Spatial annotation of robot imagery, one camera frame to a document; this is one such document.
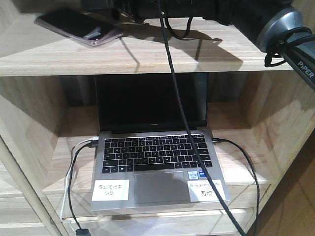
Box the white laptop cable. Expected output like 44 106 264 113
60 137 99 236

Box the silver laptop computer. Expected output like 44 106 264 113
91 73 230 211

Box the black foldable smartphone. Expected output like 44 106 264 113
34 7 124 47

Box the black laptop cable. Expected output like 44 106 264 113
65 144 99 236

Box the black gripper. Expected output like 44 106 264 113
81 0 146 24

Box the light wooden desk shelf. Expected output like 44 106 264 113
0 0 315 236

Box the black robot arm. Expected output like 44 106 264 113
81 0 315 88

